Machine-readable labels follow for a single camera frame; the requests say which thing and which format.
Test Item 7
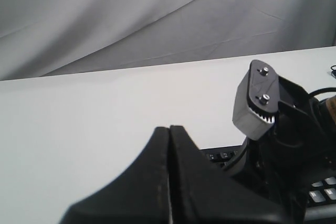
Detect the black acer keyboard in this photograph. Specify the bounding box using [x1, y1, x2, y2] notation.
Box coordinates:
[201, 146, 335, 223]

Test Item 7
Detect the black typing left gripper right finger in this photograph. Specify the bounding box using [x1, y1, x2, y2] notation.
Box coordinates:
[222, 138, 251, 179]

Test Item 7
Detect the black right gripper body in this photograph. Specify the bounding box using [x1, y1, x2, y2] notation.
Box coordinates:
[244, 76, 335, 223]

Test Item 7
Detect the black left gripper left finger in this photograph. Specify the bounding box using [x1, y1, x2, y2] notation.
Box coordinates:
[60, 127, 170, 223]

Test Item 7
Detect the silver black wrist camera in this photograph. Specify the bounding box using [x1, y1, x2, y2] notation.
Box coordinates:
[233, 60, 280, 141]

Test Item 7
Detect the grey backdrop cloth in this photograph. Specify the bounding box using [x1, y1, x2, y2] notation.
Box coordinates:
[1, 0, 335, 80]

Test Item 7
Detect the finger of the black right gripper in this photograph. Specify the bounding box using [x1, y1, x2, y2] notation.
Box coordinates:
[169, 126, 290, 223]

